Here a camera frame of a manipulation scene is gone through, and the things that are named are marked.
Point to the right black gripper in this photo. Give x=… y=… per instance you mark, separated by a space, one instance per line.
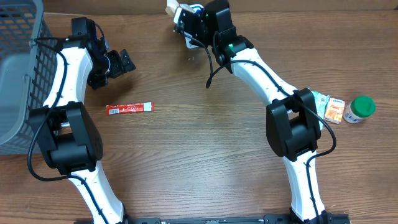
x=193 y=23

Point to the small green lidded jar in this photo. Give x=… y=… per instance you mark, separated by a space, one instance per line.
x=359 y=109

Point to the beige dog bone treat bag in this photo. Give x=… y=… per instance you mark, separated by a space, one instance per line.
x=173 y=5

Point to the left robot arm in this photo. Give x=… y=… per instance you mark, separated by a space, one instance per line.
x=64 y=131

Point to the white barcode scanner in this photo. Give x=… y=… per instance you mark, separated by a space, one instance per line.
x=193 y=8

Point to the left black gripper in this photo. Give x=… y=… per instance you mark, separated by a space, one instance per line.
x=117 y=63

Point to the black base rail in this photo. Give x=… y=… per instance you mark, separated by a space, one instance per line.
x=211 y=221

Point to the grey plastic mesh basket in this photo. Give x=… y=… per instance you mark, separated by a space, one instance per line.
x=27 y=71

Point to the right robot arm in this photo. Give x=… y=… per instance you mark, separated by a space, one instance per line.
x=292 y=123

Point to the teal orange tissue pack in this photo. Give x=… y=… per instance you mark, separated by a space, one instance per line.
x=321 y=102

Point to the red snack stick packet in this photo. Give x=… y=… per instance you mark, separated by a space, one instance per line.
x=130 y=108

